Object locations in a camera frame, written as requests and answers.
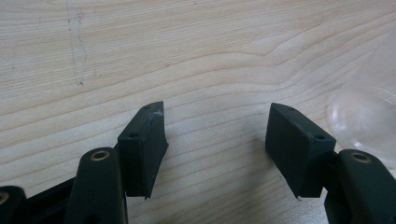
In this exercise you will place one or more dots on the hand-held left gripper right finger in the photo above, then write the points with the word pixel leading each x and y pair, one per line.
pixel 299 155

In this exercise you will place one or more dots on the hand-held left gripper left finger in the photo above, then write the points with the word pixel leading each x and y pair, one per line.
pixel 140 155

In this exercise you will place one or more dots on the clear plastic cup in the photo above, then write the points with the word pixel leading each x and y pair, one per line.
pixel 369 105

